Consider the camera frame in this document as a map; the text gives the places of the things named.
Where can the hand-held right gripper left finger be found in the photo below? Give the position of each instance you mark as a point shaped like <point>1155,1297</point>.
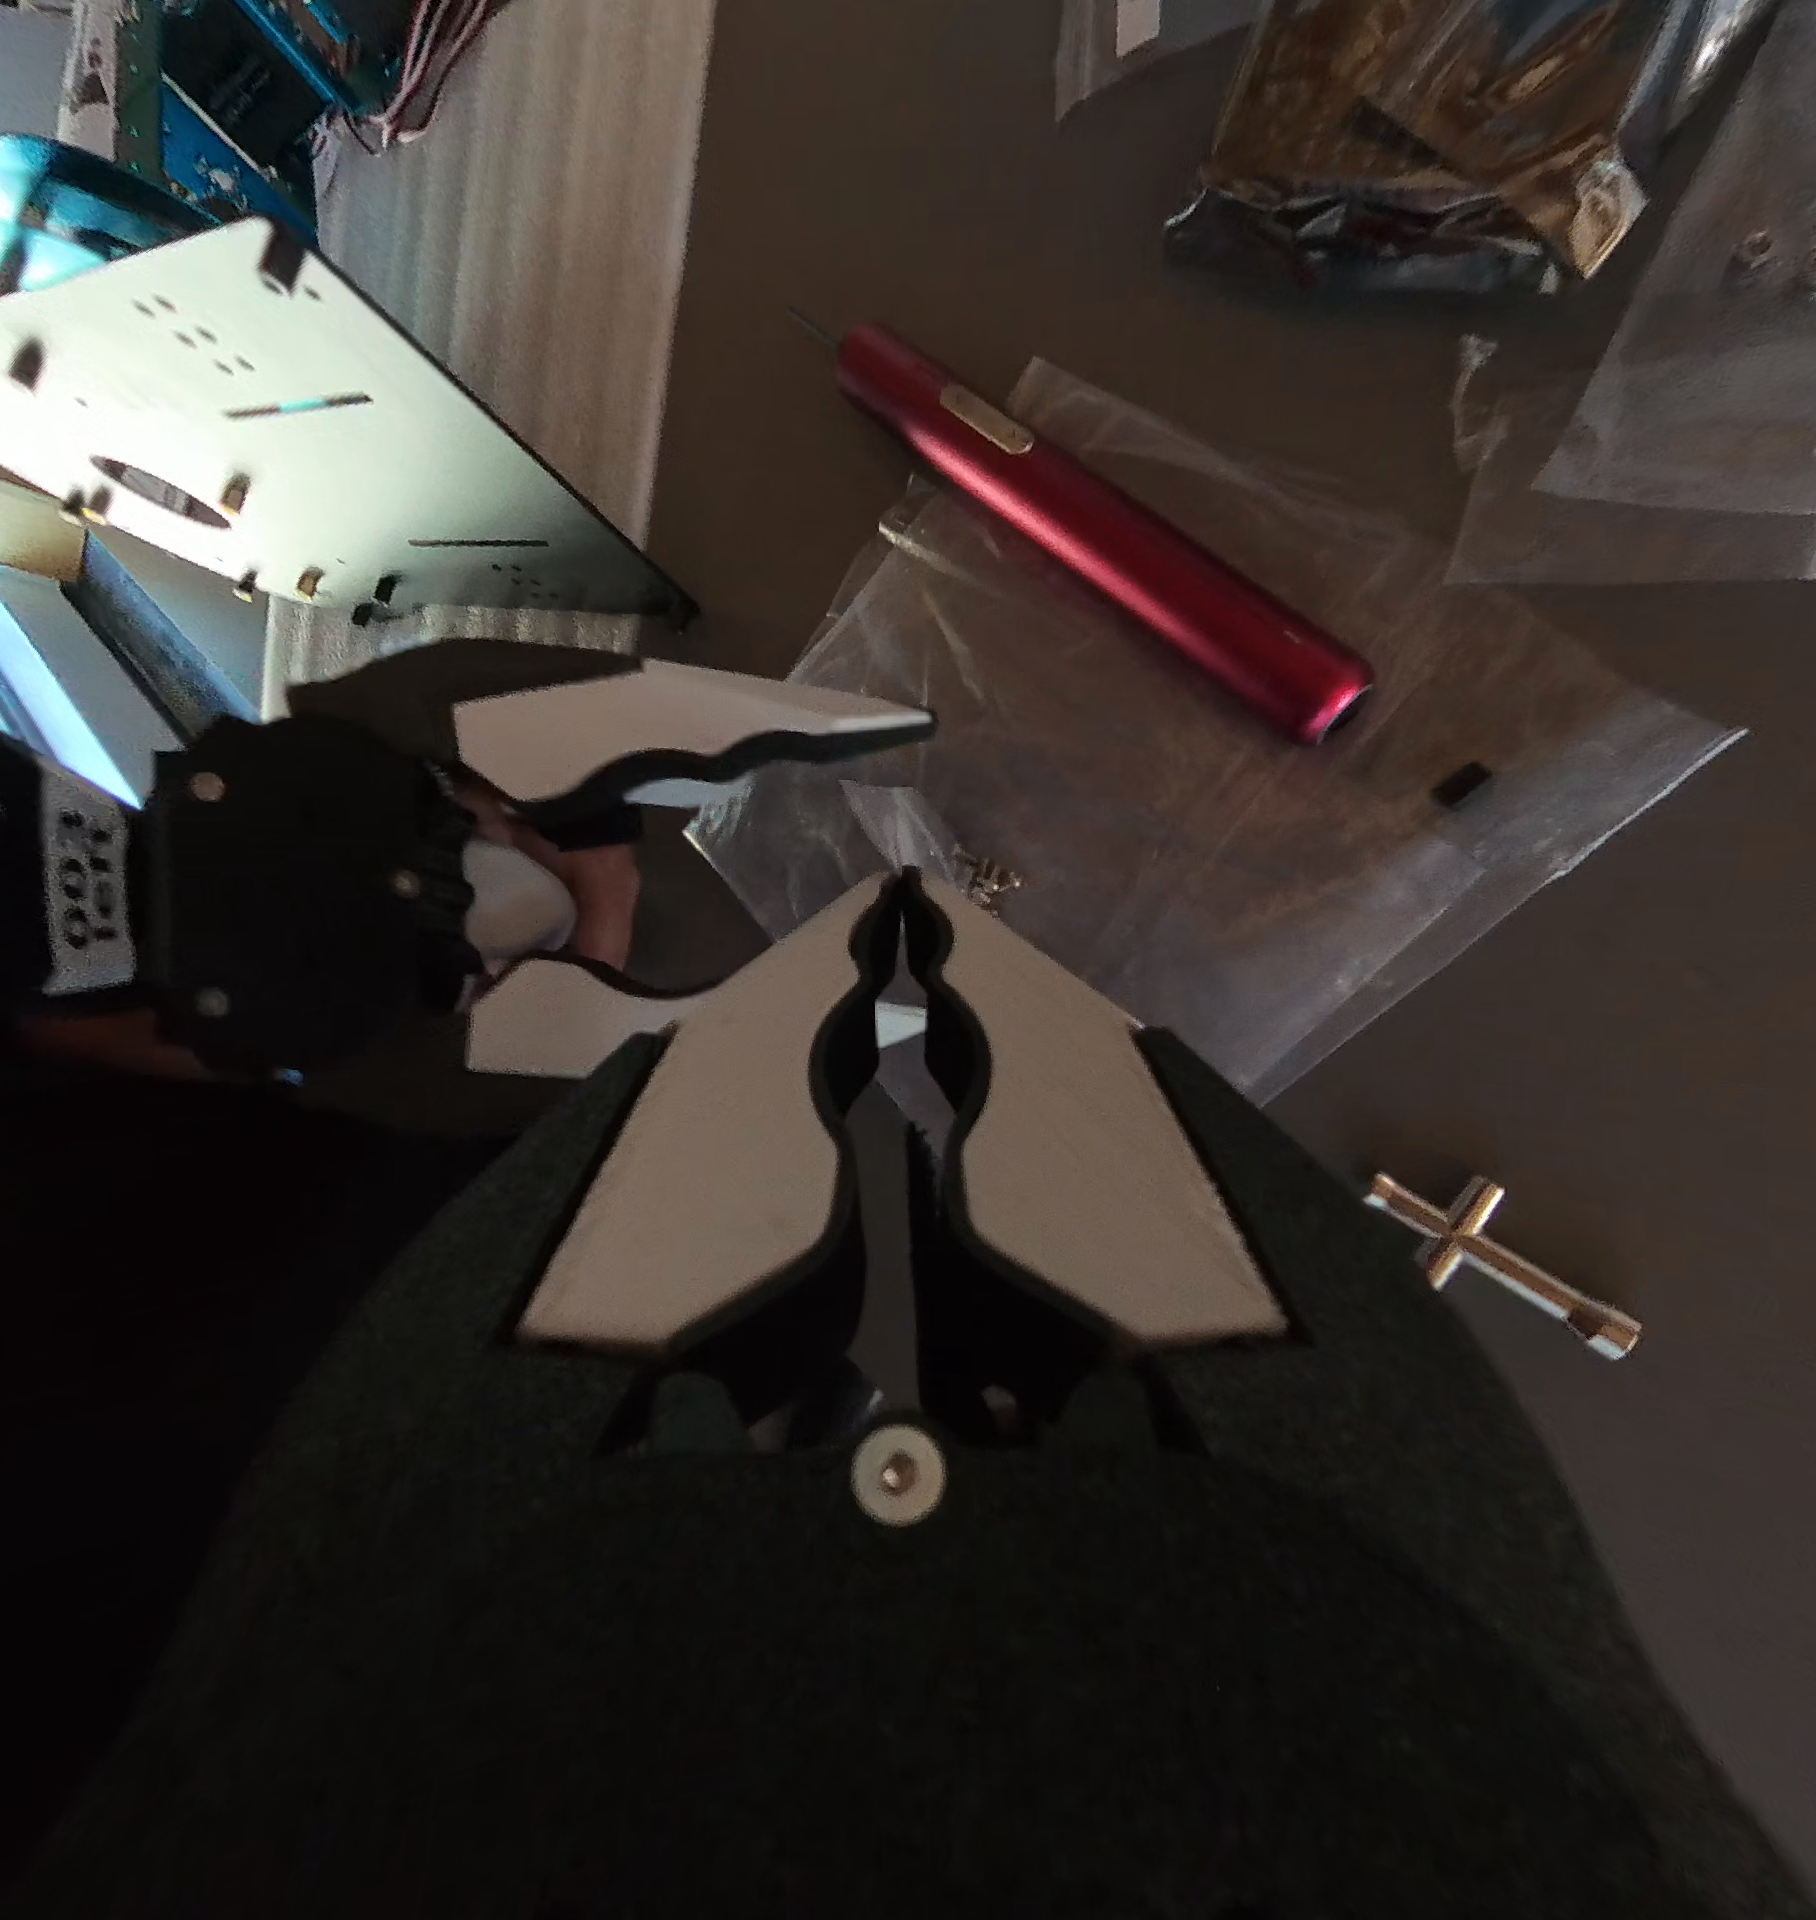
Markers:
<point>682,1184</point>

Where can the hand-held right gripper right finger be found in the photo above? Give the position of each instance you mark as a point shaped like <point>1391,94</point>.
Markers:
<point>1103,1184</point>

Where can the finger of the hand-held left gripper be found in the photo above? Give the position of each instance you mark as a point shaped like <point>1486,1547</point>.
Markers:
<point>578,1021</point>
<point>653,721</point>

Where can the blue toy robot arm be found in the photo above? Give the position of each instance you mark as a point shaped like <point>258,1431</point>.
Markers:
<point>322,451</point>

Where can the person's left hand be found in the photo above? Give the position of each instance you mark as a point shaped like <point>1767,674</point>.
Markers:
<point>601,900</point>

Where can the small loose screws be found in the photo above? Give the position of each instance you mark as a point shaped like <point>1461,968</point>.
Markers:
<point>994,881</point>

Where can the silver cross wrench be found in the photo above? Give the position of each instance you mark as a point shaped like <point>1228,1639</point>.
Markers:
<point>1462,1239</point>

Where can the clear plastic bag with parts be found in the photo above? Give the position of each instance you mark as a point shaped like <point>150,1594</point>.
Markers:
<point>1223,839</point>

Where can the maroon electric screwdriver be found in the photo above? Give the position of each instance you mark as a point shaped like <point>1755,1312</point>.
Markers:
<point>1118,541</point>

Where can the white foam sheet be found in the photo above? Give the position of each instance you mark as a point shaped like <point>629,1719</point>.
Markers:
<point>548,224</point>

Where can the small labelled zip bag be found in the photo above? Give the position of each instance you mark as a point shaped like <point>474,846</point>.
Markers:
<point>1111,45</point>

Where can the silver foil bag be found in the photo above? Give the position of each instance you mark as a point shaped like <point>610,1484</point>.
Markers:
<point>1433,135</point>

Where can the clear bag with metal nuts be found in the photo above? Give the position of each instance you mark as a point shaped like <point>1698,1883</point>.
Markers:
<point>1718,389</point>

